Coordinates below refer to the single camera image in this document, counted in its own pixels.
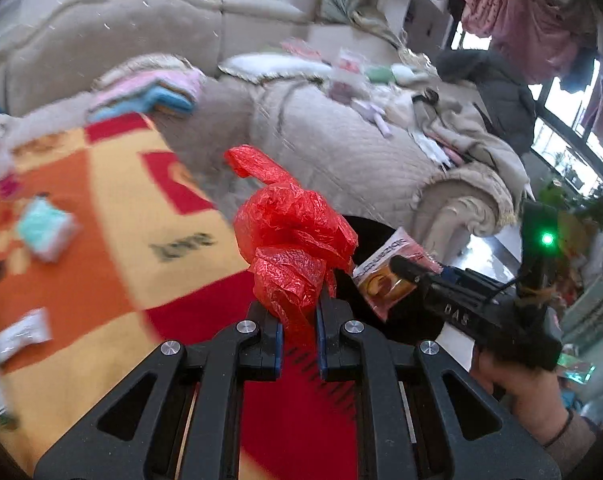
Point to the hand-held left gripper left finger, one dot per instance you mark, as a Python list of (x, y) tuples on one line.
[(280, 345)]

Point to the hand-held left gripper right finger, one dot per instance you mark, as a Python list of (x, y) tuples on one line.
[(321, 342)]

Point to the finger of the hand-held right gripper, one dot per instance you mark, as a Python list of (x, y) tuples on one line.
[(411, 269)]

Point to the pink pastry snack packet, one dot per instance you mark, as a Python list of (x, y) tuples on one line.
[(381, 285)]

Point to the black trash bin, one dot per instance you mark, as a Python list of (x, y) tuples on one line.
[(406, 327)]

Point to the red plastic bag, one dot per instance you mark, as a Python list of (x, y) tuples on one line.
[(286, 230)]

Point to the white packet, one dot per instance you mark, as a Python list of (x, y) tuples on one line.
[(21, 332)]

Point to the teal tissue packet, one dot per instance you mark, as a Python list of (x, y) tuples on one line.
[(44, 227)]

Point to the person's right forearm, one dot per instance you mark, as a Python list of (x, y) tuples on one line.
[(574, 445)]

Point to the person's right hand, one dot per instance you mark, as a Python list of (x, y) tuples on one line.
[(526, 400)]

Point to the beige coat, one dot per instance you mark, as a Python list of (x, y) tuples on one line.
[(476, 145)]

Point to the beige tufted corner sofa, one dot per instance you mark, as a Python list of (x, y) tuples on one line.
[(331, 150)]

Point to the pale purple brush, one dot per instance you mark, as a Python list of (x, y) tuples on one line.
[(376, 117)]

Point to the black padded jacket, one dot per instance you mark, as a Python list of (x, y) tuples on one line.
[(501, 95)]

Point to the clear bag with red contents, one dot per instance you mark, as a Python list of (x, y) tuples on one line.
[(346, 80)]

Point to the red orange checked blanket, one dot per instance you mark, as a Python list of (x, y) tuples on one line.
[(121, 200)]

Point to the pink patterned cloth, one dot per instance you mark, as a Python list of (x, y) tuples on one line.
[(304, 50)]

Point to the white frilled pillow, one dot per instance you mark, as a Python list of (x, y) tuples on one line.
[(271, 66)]

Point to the hanging pink clothes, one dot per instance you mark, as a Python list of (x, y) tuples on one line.
[(521, 15)]

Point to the folded pink blue blankets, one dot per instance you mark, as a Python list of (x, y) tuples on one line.
[(151, 90)]

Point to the white pink-label pill bottle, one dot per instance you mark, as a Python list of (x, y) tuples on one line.
[(7, 186)]

